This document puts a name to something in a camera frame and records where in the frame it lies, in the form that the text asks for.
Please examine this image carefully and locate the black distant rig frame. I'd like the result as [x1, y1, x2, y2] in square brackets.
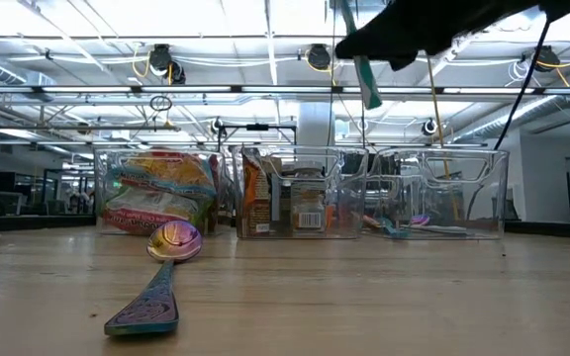
[218, 122, 299, 148]

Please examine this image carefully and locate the clear plastic bin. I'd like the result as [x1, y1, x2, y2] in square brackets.
[93, 146, 228, 237]
[362, 145, 511, 242]
[231, 143, 370, 241]

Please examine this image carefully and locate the yellow Maruchan ramen packet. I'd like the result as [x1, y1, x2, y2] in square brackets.
[111, 150, 217, 199]

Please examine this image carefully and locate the silver spoon striped iridescent handle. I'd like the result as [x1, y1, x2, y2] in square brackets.
[416, 224, 469, 234]

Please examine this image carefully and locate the thin black hanging cable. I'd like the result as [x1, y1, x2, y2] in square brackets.
[329, 0, 338, 149]

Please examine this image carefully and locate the teal plastic spoon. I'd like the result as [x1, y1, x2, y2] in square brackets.
[381, 217, 410, 239]

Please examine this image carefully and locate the silver spoon white teal handle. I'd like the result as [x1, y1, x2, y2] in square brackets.
[338, 0, 384, 112]

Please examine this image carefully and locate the iridescent spoon purple patterned handle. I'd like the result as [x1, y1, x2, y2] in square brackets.
[104, 220, 204, 338]

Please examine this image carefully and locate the brown spice pouch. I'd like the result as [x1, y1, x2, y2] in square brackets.
[240, 150, 274, 237]

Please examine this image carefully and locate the long metal ceiling rail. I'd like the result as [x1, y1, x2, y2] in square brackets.
[0, 84, 570, 96]

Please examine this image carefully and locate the yellow hanging cable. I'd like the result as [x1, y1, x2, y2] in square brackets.
[426, 53, 460, 222]

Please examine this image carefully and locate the white lid seasoning jar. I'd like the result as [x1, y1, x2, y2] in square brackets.
[290, 165, 329, 209]

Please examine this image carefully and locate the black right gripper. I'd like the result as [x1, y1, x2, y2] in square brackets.
[535, 0, 570, 22]

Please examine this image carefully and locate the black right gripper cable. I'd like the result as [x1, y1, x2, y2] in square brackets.
[492, 18, 552, 152]

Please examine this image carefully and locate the small cork glass jar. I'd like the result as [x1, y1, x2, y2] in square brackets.
[295, 205, 326, 232]

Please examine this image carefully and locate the white green ramen packet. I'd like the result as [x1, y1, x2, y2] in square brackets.
[101, 190, 212, 234]

